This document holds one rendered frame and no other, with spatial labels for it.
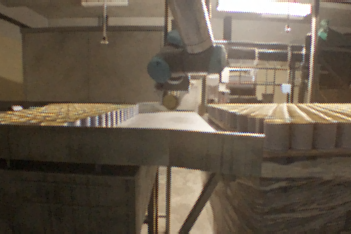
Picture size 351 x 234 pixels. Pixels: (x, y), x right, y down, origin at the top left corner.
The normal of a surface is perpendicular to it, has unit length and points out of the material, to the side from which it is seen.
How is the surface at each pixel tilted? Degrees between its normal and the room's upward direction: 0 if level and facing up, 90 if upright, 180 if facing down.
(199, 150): 90
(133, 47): 90
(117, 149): 90
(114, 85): 90
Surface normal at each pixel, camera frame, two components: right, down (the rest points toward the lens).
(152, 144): -0.01, 0.11
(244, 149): -0.29, 0.10
